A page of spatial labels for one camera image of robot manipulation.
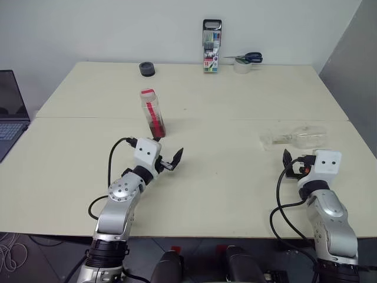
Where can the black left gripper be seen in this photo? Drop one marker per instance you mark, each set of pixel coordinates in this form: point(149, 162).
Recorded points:
point(165, 165)

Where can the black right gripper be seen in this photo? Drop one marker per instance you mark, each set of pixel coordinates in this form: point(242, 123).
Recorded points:
point(294, 171)

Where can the clear plastic bottle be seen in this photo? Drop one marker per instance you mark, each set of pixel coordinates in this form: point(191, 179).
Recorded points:
point(306, 137)
point(153, 118)

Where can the clear bottle cap red tape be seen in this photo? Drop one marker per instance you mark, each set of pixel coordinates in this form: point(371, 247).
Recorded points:
point(147, 92)

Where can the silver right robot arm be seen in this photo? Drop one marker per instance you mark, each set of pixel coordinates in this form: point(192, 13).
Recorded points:
point(332, 218)

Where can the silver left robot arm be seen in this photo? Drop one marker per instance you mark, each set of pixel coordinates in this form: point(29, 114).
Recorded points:
point(115, 218)

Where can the marker pen pack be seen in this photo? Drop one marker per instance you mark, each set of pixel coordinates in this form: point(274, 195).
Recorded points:
point(211, 59)

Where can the red block under table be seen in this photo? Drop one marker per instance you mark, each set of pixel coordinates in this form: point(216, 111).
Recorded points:
point(175, 249)

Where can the white tape roll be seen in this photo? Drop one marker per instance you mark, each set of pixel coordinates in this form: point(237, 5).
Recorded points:
point(242, 68)

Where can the dark rounded shape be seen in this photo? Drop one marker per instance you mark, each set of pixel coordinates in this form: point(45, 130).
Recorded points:
point(243, 265)
point(168, 268)

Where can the dark grey laptop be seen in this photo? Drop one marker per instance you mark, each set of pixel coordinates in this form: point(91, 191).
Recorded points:
point(11, 97)

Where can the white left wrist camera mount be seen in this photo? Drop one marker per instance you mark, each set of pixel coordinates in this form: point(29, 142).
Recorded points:
point(145, 151)

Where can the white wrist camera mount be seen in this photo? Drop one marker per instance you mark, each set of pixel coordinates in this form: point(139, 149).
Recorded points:
point(327, 165)
point(145, 151)

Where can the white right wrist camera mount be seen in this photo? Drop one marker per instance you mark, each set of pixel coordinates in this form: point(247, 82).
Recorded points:
point(327, 165)

